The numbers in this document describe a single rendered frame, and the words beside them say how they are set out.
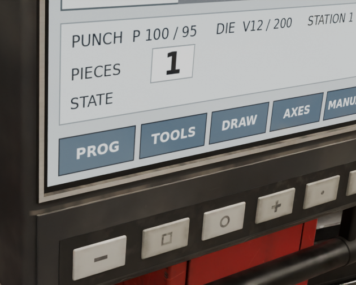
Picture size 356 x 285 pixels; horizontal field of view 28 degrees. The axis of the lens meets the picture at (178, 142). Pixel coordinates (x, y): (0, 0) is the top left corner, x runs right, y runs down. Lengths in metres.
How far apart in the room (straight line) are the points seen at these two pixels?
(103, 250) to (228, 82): 0.13
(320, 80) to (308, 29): 0.04
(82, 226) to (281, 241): 0.64
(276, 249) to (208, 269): 0.11
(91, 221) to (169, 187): 0.06
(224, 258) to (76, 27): 0.65
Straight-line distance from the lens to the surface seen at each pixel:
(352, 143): 0.57
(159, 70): 0.42
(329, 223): 1.35
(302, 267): 0.63
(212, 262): 0.99
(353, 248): 0.68
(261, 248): 1.03
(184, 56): 0.43
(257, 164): 0.50
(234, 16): 0.45
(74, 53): 0.39
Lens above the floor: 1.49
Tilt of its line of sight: 21 degrees down
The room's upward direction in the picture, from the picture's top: 4 degrees clockwise
